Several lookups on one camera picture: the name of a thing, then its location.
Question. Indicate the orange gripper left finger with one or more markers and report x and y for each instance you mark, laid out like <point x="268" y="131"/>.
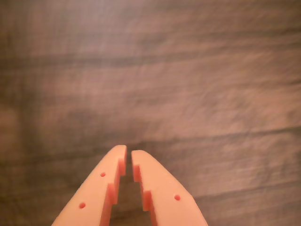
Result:
<point x="94" y="195"/>

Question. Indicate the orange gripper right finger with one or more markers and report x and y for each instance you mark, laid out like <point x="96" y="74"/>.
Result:
<point x="164" y="200"/>

